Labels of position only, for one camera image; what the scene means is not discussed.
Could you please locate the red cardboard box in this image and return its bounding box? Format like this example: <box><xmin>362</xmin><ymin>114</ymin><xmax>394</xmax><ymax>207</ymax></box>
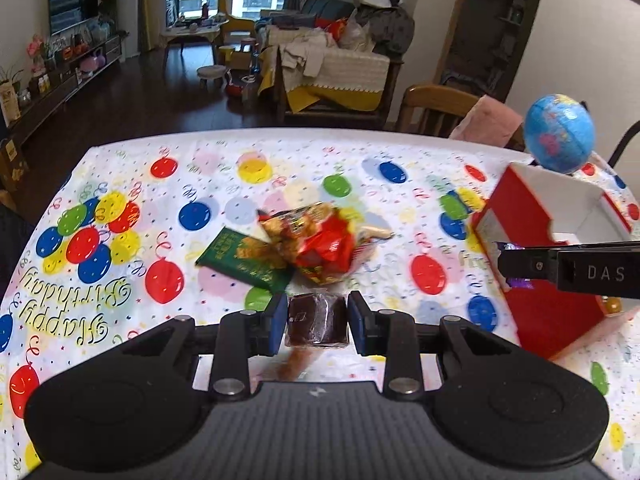
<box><xmin>472</xmin><ymin>162</ymin><xmax>639</xmax><ymax>359</ymax></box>

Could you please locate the dark tv cabinet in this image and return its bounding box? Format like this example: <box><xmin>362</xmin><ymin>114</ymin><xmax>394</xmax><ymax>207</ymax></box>
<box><xmin>1</xmin><ymin>34</ymin><xmax>122</xmax><ymax>145</ymax></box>

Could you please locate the small blue globe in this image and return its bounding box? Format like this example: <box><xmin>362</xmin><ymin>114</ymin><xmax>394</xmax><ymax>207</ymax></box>
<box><xmin>523</xmin><ymin>94</ymin><xmax>596</xmax><ymax>174</ymax></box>

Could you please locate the round coffee table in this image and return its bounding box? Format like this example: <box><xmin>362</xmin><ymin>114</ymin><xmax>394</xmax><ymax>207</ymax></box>
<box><xmin>160</xmin><ymin>23</ymin><xmax>222</xmax><ymax>63</ymax></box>

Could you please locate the purple candy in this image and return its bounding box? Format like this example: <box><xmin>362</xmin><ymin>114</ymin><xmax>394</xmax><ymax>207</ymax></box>
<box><xmin>496</xmin><ymin>242</ymin><xmax>534</xmax><ymax>289</ymax></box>

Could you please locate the sofa with white cover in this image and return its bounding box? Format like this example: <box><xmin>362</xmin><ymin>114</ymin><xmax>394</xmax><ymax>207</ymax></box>
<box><xmin>257</xmin><ymin>0</ymin><xmax>414</xmax><ymax>129</ymax></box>

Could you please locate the dark brown cake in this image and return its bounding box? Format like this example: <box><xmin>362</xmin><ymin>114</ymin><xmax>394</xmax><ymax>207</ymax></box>
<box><xmin>286</xmin><ymin>292</ymin><xmax>349</xmax><ymax>348</ymax></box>

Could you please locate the red orange snack bag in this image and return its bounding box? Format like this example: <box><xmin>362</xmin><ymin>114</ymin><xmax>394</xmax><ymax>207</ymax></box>
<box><xmin>257</xmin><ymin>203</ymin><xmax>394</xmax><ymax>286</ymax></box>

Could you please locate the wooden chair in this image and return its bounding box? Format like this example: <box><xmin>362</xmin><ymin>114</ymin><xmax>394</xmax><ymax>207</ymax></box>
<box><xmin>395</xmin><ymin>84</ymin><xmax>480</xmax><ymax>139</ymax></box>

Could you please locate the pink cushion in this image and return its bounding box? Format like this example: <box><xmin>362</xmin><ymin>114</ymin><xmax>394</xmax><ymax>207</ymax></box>
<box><xmin>450</xmin><ymin>96</ymin><xmax>523</xmax><ymax>148</ymax></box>

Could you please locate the green cracker packet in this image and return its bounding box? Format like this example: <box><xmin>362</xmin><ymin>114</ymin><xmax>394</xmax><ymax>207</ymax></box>
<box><xmin>195</xmin><ymin>228</ymin><xmax>294</xmax><ymax>292</ymax></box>

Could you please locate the small white stool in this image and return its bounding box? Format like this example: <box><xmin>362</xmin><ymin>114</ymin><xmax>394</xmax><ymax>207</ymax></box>
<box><xmin>196</xmin><ymin>65</ymin><xmax>227</xmax><ymax>89</ymax></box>

